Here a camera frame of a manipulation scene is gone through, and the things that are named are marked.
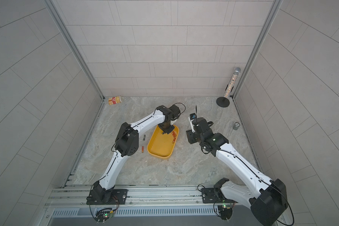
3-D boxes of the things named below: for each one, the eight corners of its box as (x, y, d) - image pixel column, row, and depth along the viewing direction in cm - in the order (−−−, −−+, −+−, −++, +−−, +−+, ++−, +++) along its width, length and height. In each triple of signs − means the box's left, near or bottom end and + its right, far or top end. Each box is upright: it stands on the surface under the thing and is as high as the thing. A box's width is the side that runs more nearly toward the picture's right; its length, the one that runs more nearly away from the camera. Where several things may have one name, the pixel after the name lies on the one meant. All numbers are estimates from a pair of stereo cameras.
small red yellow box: (109, 105, 113) (108, 103, 111) (109, 100, 117) (108, 98, 115) (122, 102, 115) (121, 100, 114) (121, 97, 119) (120, 95, 117)
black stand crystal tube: (218, 107, 113) (229, 76, 89) (223, 97, 120) (235, 66, 97) (226, 110, 111) (239, 80, 87) (231, 99, 118) (245, 69, 95)
